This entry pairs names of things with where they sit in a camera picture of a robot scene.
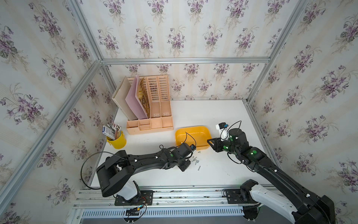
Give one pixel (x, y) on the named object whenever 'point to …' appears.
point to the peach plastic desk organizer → (159, 94)
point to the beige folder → (119, 97)
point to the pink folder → (132, 100)
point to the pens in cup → (113, 131)
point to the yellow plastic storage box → (197, 136)
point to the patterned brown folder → (144, 97)
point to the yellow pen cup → (118, 143)
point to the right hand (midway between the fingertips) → (210, 140)
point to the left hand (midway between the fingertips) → (188, 163)
